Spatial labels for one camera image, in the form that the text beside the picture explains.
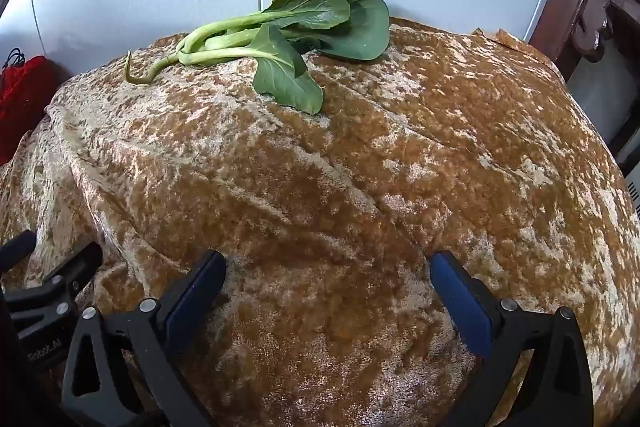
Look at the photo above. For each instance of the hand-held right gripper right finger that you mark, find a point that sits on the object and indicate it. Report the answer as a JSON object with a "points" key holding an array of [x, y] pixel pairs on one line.
{"points": [[465, 312]]}

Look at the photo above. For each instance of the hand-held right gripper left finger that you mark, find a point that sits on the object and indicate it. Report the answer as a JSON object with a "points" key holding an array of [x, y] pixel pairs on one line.
{"points": [[195, 302]]}

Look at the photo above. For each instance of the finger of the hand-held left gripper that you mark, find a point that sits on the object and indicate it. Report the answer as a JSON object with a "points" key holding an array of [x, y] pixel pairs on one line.
{"points": [[75, 267], [20, 247]]}

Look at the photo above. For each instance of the golden brown velvet cloth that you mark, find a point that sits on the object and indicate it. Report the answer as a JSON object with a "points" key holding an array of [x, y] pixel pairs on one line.
{"points": [[325, 182]]}

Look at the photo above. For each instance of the white vented appliance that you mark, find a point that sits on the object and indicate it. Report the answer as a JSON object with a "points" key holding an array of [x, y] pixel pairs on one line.
{"points": [[631, 187]]}

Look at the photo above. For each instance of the green bok choy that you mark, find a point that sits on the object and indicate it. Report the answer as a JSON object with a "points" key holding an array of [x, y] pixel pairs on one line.
{"points": [[350, 27]]}

